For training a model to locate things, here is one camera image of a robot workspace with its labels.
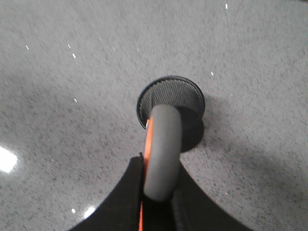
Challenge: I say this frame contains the black mesh pen holder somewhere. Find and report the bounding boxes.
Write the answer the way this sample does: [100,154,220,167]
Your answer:
[136,76,205,152]

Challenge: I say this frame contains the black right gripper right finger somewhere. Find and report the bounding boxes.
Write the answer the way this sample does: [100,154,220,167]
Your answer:
[171,164,250,231]

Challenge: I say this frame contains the grey orange scissors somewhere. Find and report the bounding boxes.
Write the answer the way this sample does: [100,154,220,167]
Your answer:
[137,104,182,231]

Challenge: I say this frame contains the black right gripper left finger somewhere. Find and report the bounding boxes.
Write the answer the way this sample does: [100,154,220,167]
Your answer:
[71,154,143,231]

